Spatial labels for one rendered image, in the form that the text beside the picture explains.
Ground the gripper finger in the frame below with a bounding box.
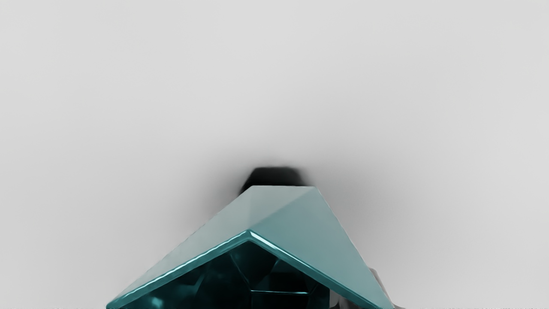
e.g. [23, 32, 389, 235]
[368, 268, 405, 309]

